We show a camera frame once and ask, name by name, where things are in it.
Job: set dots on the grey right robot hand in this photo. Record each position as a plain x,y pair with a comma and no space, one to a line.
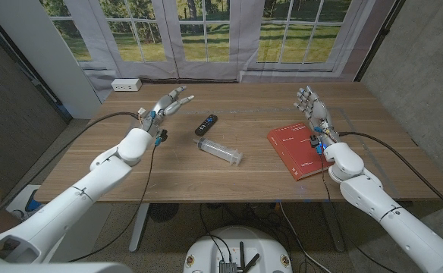
316,112

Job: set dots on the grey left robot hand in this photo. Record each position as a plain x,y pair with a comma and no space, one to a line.
164,108

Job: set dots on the large clear plastic syringe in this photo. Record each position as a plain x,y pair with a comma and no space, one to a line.
219,150

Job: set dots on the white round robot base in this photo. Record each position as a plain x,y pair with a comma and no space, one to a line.
210,250

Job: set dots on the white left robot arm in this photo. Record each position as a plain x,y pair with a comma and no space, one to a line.
70,204

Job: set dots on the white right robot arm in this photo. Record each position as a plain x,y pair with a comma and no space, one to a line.
388,212

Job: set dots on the black TV remote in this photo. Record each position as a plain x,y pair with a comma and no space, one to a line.
205,125

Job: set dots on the red notebook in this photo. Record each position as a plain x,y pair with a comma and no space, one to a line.
293,151

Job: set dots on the white power strip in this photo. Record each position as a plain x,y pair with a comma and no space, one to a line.
126,84

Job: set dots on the printed window backdrop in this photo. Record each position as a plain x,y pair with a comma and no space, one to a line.
161,38

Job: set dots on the grey tape strip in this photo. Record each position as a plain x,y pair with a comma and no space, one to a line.
375,159

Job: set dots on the black backdrop stand pole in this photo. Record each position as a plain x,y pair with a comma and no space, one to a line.
377,41

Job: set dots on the black round floor foot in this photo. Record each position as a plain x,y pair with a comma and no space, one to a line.
163,212

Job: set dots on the white table leg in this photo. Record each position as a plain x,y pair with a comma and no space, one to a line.
333,231
138,231

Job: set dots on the white pillar panel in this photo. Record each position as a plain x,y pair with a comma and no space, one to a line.
47,49

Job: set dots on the grey radio box with antennas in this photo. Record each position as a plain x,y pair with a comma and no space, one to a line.
227,267

